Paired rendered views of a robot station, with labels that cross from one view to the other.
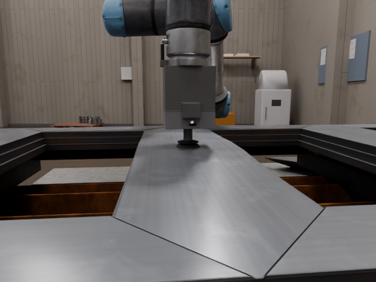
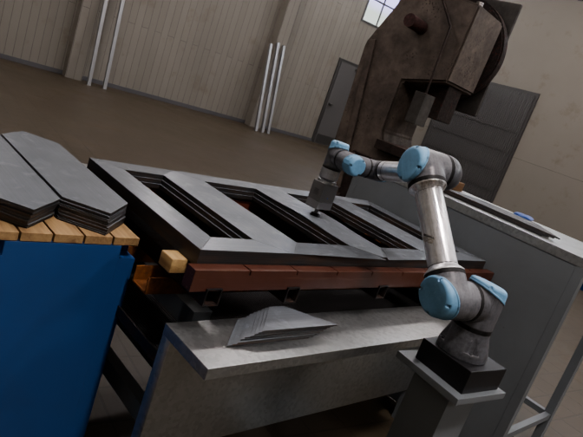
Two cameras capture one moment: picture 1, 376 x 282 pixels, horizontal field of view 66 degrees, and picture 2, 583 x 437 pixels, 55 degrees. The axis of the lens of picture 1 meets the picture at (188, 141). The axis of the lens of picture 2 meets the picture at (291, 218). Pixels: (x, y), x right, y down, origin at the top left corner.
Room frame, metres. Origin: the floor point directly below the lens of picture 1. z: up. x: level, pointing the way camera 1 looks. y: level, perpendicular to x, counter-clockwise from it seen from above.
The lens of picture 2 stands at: (2.12, -1.46, 1.34)
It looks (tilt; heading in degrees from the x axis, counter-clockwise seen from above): 13 degrees down; 140
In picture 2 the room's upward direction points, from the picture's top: 19 degrees clockwise
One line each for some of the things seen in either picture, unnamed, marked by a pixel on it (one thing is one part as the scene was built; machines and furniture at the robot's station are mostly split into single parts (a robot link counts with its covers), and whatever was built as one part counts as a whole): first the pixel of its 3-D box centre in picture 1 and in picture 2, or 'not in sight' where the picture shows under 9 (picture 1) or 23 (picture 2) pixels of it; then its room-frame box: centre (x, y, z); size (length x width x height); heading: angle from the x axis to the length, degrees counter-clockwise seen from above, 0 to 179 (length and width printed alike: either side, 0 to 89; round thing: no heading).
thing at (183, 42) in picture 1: (186, 46); (330, 174); (0.51, 0.00, 1.04); 0.08 x 0.08 x 0.05
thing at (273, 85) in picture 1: (272, 102); not in sight; (7.16, -2.06, 0.76); 0.77 x 0.68 x 1.52; 179
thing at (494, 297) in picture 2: not in sight; (481, 301); (1.30, 0.02, 0.92); 0.13 x 0.12 x 0.14; 82
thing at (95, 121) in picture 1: (78, 122); not in sight; (7.95, 3.02, 0.17); 1.19 x 0.83 x 0.34; 89
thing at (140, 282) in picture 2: (179, 194); (337, 278); (0.73, 0.02, 0.70); 1.66 x 0.08 x 0.05; 96
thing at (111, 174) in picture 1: (227, 174); (357, 331); (1.04, -0.15, 0.66); 1.30 x 0.20 x 0.03; 96
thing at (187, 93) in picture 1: (187, 93); (321, 192); (0.50, 0.00, 0.96); 0.10 x 0.09 x 0.16; 8
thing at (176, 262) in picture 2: not in sight; (173, 261); (0.89, -0.76, 0.79); 0.06 x 0.05 x 0.04; 6
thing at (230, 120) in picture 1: (212, 121); not in sight; (7.89, -0.66, 0.22); 1.22 x 0.87 x 0.44; 89
